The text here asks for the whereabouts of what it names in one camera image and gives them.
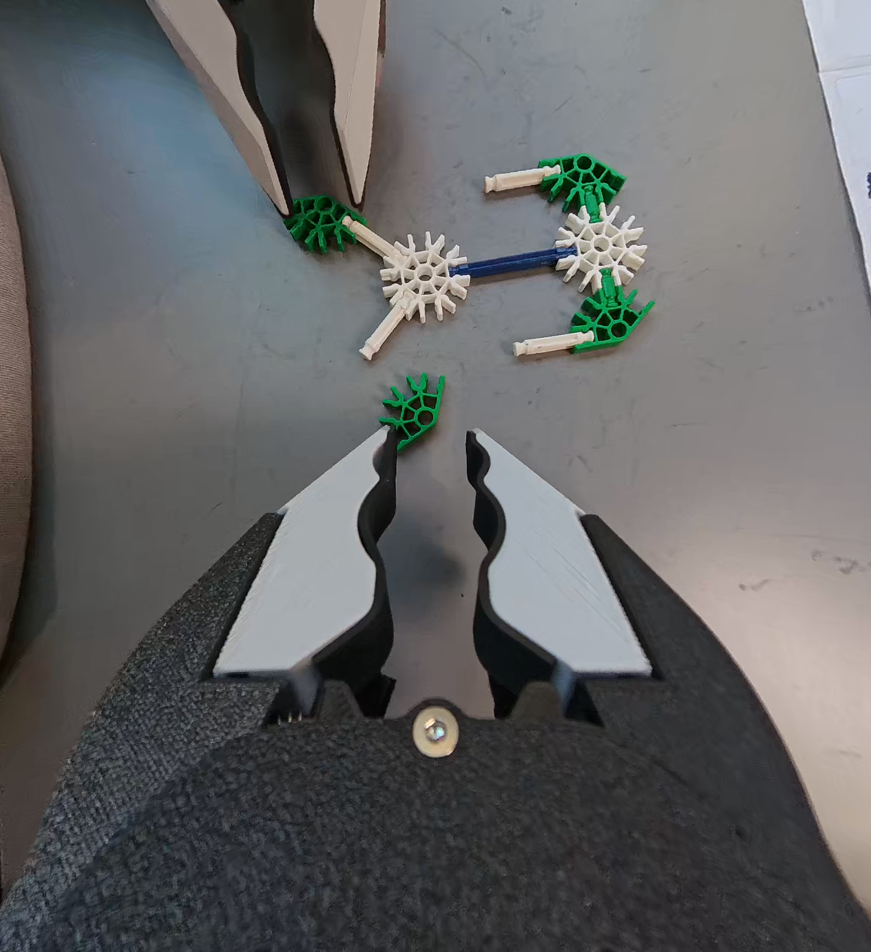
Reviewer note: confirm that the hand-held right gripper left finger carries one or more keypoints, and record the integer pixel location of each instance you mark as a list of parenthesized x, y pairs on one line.
[(309, 587)]

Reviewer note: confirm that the green fan toy connector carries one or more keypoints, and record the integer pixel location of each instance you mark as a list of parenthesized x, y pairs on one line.
[(309, 230), (406, 407)]

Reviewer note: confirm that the green white toy connector assembly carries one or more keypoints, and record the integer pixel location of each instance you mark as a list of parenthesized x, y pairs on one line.
[(517, 262)]

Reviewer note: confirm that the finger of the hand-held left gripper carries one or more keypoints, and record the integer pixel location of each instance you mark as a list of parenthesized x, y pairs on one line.
[(205, 44), (357, 74)]

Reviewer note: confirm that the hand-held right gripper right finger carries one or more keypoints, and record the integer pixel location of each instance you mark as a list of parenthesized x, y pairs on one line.
[(562, 587)]

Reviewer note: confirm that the grey desk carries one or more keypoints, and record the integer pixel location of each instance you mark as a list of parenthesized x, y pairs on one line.
[(703, 446)]

